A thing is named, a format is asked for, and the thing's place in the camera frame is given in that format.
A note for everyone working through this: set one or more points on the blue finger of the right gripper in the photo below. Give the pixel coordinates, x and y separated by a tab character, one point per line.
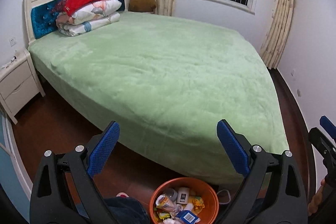
328	126

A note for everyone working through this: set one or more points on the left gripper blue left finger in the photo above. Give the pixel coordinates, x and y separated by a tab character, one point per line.
100	147

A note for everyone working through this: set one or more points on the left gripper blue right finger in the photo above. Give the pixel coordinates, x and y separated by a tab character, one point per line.
234	149

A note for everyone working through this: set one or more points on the light blue plastic cup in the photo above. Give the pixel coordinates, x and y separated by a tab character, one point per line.
171	193

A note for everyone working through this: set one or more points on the green yellow snack wrapper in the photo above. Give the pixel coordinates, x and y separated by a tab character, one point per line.
163	215

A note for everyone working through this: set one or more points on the orange plastic trash bucket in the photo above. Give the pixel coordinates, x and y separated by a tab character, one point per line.
201	188

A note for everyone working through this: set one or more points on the right hand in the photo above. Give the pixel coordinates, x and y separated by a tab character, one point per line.
316	200

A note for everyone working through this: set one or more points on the beige paper cup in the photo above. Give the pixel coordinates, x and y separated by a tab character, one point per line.
183	196

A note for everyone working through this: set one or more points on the red white paper cup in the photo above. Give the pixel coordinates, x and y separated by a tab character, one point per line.
163	202

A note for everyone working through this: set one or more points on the blue white snack bag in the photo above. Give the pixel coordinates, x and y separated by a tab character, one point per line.
187	217

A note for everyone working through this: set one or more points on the right beige curtain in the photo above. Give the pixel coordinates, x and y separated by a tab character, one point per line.
273	47

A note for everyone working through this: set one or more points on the green bed blanket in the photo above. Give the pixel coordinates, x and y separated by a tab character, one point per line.
167	82

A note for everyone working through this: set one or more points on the white nightstand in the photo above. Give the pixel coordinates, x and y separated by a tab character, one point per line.
19	83

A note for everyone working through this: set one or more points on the white blue folded quilt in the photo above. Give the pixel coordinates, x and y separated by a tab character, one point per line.
88	26

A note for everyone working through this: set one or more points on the white wall socket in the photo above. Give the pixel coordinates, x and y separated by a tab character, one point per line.
12	41

